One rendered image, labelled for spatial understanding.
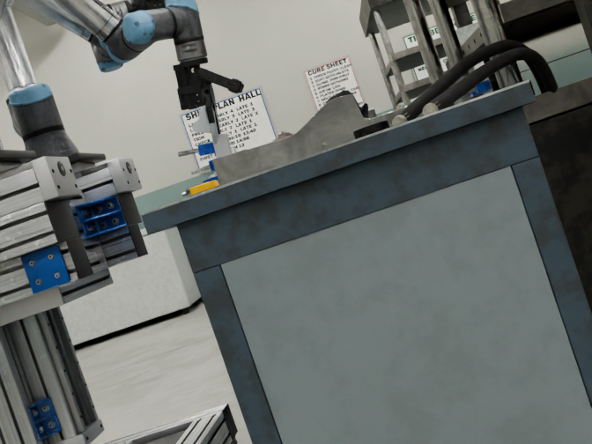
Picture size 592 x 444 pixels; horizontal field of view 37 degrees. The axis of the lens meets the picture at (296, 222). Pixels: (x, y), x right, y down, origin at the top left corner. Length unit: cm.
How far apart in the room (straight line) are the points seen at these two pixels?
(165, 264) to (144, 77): 216
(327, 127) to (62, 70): 790
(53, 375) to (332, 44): 756
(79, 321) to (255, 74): 315
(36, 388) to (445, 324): 111
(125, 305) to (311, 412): 733
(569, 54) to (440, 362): 143
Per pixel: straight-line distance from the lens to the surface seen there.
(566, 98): 227
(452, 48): 304
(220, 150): 220
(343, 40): 948
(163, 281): 873
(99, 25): 223
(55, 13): 259
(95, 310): 892
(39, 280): 198
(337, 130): 212
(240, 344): 155
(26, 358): 226
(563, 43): 277
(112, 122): 970
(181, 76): 220
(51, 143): 246
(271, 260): 152
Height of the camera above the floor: 74
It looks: 2 degrees down
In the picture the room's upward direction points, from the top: 19 degrees counter-clockwise
